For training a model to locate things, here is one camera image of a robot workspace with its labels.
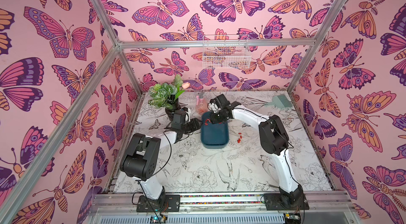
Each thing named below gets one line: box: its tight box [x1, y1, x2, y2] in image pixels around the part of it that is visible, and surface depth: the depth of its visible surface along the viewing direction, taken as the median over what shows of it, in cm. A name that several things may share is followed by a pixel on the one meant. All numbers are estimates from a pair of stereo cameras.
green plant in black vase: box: [148, 74, 191, 121], surface depth 87 cm
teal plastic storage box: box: [200, 111, 230, 149], surface depth 96 cm
